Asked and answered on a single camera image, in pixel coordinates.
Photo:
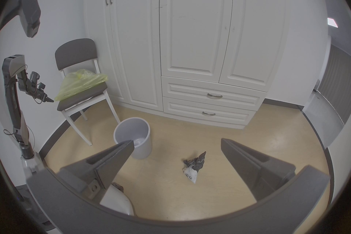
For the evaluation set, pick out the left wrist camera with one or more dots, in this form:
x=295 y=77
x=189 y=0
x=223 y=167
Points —
x=41 y=86

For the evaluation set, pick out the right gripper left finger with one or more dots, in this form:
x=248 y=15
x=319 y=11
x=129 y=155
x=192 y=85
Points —
x=109 y=163

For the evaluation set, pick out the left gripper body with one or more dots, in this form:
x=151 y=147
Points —
x=37 y=94

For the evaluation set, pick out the white printed wrapper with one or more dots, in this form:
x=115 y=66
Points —
x=191 y=174

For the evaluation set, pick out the white wardrobe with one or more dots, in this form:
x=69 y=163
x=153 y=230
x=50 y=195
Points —
x=192 y=35

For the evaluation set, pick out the yellow plastic bag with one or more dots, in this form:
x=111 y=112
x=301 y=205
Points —
x=79 y=80

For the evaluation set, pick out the white trash bin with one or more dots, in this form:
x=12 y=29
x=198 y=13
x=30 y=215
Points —
x=142 y=145

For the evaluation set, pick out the white chair with grey seat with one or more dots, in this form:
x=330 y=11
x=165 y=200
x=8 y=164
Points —
x=76 y=53

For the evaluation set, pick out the crumpled black plastic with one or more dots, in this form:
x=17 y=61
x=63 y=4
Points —
x=198 y=163

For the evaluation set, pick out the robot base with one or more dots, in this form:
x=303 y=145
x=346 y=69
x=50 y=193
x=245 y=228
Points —
x=118 y=201

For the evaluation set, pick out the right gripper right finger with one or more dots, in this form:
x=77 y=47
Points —
x=246 y=165

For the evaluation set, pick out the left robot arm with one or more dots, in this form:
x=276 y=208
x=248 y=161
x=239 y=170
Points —
x=12 y=106

